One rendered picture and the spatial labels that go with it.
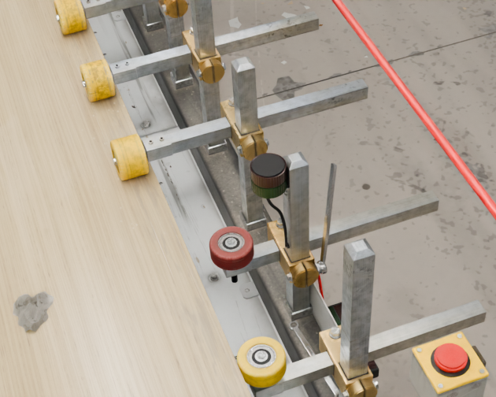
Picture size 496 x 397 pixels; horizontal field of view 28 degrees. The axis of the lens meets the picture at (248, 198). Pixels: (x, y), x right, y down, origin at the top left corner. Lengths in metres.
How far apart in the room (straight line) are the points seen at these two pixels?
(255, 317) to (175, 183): 0.43
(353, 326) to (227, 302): 0.55
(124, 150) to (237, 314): 0.42
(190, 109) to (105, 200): 0.54
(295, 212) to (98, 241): 0.38
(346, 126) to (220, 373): 1.83
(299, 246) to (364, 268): 0.33
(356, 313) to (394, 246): 1.45
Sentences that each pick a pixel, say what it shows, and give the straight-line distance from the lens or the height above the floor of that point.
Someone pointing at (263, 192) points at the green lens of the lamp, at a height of 1.08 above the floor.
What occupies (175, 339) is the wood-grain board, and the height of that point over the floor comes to 0.90.
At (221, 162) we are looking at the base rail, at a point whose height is 0.70.
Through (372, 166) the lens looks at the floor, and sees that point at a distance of 3.20.
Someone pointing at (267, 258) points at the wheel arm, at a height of 0.85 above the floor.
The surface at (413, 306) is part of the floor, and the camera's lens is 2.84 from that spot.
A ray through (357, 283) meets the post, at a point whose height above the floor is 1.09.
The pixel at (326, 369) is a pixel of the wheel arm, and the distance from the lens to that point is 1.71.
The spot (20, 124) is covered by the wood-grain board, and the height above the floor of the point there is 0.90.
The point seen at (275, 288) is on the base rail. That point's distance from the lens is 1.97.
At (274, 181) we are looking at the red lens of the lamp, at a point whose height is 1.10.
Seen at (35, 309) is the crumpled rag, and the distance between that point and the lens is 1.74.
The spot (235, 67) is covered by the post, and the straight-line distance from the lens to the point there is 1.79.
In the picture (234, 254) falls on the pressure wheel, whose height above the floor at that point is 0.91.
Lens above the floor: 2.25
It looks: 46 degrees down
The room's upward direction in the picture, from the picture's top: 4 degrees counter-clockwise
